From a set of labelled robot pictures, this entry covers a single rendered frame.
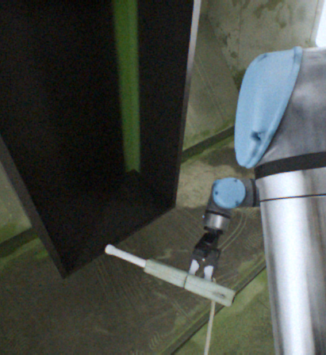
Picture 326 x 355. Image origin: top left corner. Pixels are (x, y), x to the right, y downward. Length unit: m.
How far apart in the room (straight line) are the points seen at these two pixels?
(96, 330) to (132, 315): 0.18
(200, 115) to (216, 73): 0.50
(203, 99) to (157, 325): 1.92
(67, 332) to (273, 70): 1.47
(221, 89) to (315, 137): 2.55
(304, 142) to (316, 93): 0.04
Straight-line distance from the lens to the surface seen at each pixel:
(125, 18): 1.13
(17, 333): 1.68
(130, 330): 1.48
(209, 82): 2.71
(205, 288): 0.91
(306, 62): 0.28
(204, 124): 2.53
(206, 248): 0.87
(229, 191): 0.81
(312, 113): 0.26
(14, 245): 2.00
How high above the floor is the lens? 1.37
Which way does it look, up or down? 36 degrees down
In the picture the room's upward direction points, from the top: 7 degrees counter-clockwise
